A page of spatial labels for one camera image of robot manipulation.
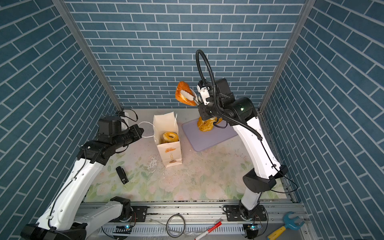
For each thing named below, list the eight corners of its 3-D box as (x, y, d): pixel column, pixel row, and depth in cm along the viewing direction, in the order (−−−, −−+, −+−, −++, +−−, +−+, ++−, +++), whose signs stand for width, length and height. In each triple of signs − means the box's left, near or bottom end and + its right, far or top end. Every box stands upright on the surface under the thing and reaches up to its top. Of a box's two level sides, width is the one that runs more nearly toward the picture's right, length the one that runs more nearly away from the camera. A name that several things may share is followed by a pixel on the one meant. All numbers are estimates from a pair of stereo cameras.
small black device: (124, 184, 85) (122, 182, 82) (117, 170, 90) (115, 168, 87) (129, 181, 86) (127, 178, 83) (122, 167, 91) (120, 165, 88)
